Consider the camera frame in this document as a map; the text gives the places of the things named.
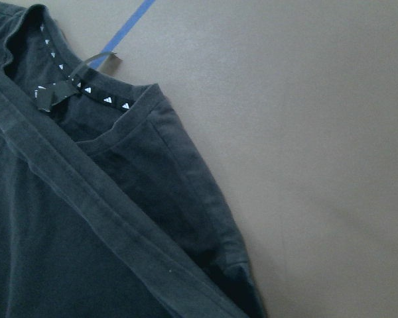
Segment blue tape grid lines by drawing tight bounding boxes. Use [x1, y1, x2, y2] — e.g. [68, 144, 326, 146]
[101, 0, 155, 52]

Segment black printed t-shirt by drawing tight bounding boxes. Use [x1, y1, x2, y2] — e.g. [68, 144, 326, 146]
[0, 2, 265, 317]

